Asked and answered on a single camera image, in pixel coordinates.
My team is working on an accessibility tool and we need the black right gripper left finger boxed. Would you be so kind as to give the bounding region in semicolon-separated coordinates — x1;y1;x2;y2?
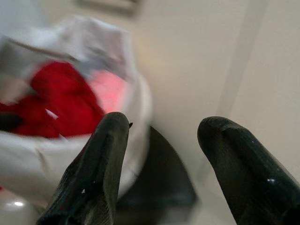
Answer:
36;112;131;225

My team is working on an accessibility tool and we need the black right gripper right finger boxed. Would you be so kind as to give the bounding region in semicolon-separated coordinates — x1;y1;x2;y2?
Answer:
197;116;300;225

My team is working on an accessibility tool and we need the red garment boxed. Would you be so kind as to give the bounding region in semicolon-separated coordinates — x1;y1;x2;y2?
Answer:
0;60;106;139

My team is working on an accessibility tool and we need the black low stand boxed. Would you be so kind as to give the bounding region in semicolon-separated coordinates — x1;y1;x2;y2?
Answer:
116;125;199;225

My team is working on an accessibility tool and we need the white laundry bag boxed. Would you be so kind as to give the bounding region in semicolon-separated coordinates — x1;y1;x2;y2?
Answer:
0;15;153;207

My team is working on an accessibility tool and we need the pink garment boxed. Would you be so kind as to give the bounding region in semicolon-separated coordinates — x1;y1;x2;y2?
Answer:
90;70;132;113

